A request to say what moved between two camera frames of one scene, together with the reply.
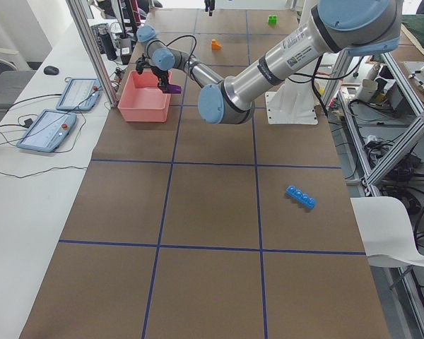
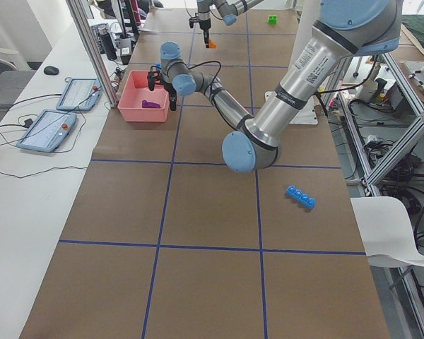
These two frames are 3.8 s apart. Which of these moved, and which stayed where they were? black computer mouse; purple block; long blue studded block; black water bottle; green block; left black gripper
Moved: purple block; left black gripper
Stayed: long blue studded block; green block; black water bottle; black computer mouse
